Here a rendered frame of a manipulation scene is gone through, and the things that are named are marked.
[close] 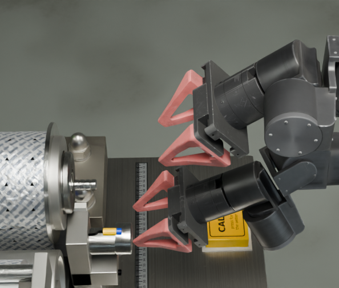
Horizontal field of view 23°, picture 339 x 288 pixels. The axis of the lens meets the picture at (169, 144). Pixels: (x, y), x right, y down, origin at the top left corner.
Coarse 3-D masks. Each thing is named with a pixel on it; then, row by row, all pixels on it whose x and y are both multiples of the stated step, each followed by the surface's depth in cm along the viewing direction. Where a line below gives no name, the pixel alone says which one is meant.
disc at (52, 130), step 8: (48, 128) 98; (56, 128) 103; (48, 136) 96; (48, 144) 95; (48, 152) 95; (48, 160) 94; (48, 168) 94; (48, 176) 94; (48, 184) 94; (48, 192) 94; (48, 200) 94; (48, 208) 94; (48, 216) 95; (48, 224) 95; (48, 232) 96; (56, 232) 101; (56, 240) 101
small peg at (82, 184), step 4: (76, 180) 103; (80, 180) 103; (84, 180) 103; (88, 180) 103; (92, 180) 103; (96, 180) 103; (76, 184) 102; (80, 184) 102; (84, 184) 103; (88, 184) 102; (92, 184) 102; (96, 184) 103; (76, 188) 103; (80, 188) 103; (84, 188) 103; (88, 188) 103; (92, 188) 103; (96, 188) 103
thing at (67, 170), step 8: (64, 160) 99; (72, 160) 102; (64, 168) 98; (72, 168) 102; (64, 176) 97; (72, 176) 102; (64, 184) 97; (72, 184) 101; (64, 192) 97; (72, 192) 102; (64, 200) 98; (72, 200) 101; (64, 208) 99; (72, 208) 101
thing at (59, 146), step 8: (56, 136) 100; (56, 144) 98; (64, 144) 102; (56, 152) 97; (64, 152) 102; (56, 160) 96; (56, 168) 96; (56, 176) 95; (56, 184) 95; (56, 192) 95; (56, 200) 96; (56, 208) 96; (56, 216) 97; (64, 216) 101; (56, 224) 98; (64, 224) 101
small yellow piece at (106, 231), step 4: (104, 228) 99; (108, 228) 99; (112, 228) 99; (120, 228) 99; (96, 232) 100; (100, 232) 99; (104, 232) 98; (108, 232) 98; (112, 232) 98; (116, 232) 98; (120, 232) 98
